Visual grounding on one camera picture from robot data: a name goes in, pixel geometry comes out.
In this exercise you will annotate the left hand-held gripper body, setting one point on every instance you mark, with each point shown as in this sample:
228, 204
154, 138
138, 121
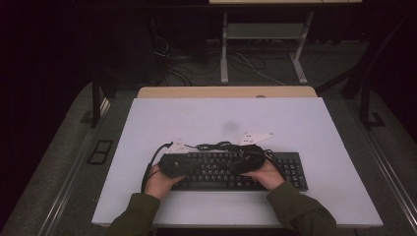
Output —
172, 164

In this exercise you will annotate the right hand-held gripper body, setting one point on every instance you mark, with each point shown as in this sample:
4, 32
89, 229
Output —
252, 157

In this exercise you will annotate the black keyboard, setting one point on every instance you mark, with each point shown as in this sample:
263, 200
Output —
291, 170

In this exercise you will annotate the person's left hand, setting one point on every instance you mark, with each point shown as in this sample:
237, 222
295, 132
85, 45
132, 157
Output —
160, 187

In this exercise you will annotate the person's right hand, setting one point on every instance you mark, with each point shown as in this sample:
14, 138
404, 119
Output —
268, 178

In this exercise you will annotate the white board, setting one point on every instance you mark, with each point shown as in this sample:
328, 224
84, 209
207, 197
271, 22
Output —
229, 114

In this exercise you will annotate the wooden table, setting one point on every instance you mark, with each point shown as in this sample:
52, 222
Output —
213, 91

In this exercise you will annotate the black metal stand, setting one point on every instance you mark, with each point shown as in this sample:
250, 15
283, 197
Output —
365, 108
95, 105

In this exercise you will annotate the black floor socket frame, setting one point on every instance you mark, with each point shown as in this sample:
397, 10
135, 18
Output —
105, 143

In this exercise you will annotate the white metal desk frame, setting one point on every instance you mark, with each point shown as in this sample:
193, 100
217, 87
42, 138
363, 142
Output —
262, 31

